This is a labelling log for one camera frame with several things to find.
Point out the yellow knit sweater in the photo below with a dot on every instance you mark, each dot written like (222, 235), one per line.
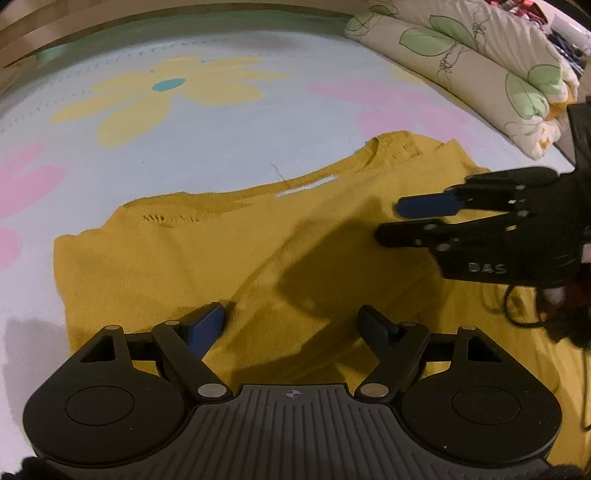
(293, 262)

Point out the floral bed sheet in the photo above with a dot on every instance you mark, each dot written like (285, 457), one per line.
(330, 96)

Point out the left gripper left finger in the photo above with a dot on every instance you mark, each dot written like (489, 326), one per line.
(182, 345)

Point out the floral folded duvet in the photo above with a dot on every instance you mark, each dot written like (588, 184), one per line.
(504, 68)

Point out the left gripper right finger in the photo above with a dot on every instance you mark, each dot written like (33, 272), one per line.
(398, 348)

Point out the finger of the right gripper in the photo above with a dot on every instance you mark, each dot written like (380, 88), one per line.
(428, 206)
(413, 234)

